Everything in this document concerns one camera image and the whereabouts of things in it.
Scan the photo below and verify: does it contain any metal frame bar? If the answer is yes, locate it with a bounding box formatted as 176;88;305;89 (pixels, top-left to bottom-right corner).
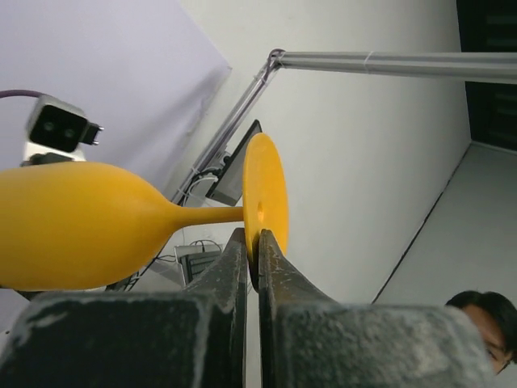
171;48;516;204

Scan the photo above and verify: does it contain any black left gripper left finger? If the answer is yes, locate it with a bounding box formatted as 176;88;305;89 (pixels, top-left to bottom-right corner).
1;229;247;387

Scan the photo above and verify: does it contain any monitor in background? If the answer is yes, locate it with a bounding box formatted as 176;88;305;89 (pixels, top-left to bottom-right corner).
206;120;262;206

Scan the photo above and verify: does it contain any orange plastic wine glass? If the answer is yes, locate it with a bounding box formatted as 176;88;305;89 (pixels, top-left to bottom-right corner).
1;133;288;291

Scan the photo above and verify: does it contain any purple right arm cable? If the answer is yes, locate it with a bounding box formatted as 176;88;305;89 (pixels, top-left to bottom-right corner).
0;89;41;99

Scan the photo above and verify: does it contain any person head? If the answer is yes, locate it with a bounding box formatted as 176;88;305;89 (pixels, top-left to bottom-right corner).
445;290;516;375

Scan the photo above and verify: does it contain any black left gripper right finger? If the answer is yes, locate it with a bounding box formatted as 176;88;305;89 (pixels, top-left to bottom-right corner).
257;230;494;387

